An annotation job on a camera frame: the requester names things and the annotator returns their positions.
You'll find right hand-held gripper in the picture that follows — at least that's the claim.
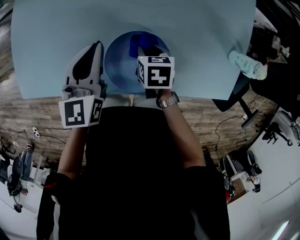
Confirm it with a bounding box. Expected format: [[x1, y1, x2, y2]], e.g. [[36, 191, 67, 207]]
[[136, 45, 176, 99]]

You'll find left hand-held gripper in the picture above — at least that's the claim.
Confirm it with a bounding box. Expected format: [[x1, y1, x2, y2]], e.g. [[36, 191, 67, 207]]
[[58, 41, 108, 129]]

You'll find blue cloth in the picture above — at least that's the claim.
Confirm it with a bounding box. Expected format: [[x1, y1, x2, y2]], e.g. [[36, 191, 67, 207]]
[[128, 34, 165, 58]]

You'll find big light blue plate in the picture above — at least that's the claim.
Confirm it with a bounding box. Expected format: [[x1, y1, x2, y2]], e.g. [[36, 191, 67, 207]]
[[103, 30, 172, 89]]

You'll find person's right forearm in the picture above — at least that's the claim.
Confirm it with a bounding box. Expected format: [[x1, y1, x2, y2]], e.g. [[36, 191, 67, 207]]
[[156, 90, 207, 169]]

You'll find person's left forearm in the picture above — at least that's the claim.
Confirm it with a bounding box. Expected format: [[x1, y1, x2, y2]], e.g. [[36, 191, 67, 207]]
[[57, 126, 87, 180]]

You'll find silver wristwatch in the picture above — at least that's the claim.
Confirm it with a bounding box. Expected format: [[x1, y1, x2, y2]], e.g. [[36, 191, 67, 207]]
[[156, 91, 180, 109]]

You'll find white power strip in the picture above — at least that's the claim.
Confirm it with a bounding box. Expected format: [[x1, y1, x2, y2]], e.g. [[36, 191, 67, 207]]
[[31, 126, 40, 143]]

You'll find person's black clothing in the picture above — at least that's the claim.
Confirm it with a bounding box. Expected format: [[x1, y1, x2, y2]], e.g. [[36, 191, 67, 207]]
[[36, 105, 232, 240]]

